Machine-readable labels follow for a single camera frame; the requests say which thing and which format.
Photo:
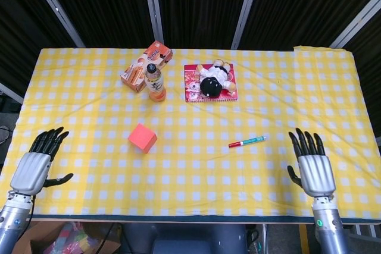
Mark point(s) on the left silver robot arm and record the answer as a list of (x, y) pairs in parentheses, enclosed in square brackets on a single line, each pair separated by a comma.
[(13, 221)]

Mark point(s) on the plush doll white outfit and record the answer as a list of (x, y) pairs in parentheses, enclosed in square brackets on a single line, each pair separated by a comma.
[(212, 80)]

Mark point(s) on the red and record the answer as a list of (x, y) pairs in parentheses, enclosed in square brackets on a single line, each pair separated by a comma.
[(247, 141)]

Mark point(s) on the orange snack box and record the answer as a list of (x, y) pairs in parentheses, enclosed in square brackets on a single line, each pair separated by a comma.
[(146, 66)]

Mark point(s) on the yellow white checkered tablecloth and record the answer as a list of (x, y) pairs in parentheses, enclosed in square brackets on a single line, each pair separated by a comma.
[(190, 182)]

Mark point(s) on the red floral spiral notebook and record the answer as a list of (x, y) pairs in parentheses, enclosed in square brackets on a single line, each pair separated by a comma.
[(193, 87)]

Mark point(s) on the grey metal frame post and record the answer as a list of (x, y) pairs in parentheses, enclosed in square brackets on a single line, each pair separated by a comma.
[(153, 5), (355, 25), (246, 8), (10, 93), (55, 7)]

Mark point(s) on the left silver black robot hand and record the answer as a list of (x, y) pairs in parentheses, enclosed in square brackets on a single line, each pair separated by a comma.
[(31, 172)]

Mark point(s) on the orange drink bottle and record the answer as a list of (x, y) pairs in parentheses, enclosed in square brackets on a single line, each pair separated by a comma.
[(154, 83)]

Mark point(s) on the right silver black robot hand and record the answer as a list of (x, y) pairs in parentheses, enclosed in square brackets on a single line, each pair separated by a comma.
[(315, 173)]

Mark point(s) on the cardboard box with colourful contents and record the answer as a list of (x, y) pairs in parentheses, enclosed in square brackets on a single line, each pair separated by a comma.
[(59, 237)]

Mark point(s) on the orange-pink sticky note block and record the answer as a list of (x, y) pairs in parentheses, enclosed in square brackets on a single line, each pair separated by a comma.
[(143, 139)]

